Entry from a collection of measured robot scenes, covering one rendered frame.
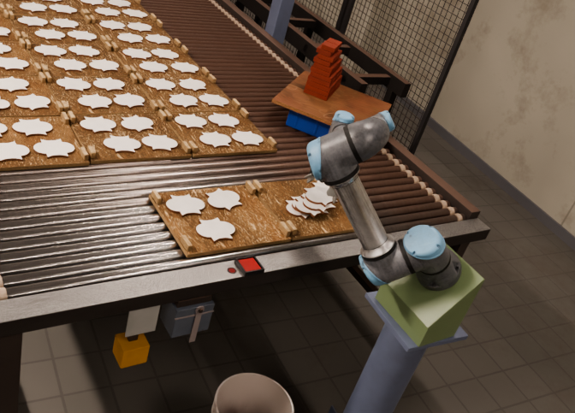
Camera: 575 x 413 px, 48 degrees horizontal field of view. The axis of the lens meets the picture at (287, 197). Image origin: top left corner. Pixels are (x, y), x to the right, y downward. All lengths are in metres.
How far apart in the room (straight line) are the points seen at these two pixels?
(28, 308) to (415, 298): 1.19
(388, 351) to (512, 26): 3.78
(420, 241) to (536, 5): 3.73
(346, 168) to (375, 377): 0.90
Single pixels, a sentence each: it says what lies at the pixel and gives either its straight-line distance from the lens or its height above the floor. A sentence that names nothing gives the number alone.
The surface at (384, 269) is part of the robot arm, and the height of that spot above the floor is 1.11.
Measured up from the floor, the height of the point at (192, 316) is 0.79.
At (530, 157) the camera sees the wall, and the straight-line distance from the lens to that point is 5.46.
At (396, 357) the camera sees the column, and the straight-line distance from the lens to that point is 2.37.
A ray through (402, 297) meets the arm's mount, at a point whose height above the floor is 0.97.
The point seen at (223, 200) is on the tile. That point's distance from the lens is 2.41.
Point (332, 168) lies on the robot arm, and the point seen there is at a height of 1.40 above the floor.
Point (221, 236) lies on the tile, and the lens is 2.23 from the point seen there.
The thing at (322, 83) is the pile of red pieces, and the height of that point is 1.12.
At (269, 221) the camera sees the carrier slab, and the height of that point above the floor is 0.94.
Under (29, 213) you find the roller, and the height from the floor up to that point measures 0.92.
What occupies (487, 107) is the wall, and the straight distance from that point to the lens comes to 5.76.
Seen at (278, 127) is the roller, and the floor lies 0.92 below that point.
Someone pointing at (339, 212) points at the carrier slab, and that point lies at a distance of 2.57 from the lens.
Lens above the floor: 2.26
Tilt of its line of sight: 31 degrees down
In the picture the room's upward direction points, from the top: 17 degrees clockwise
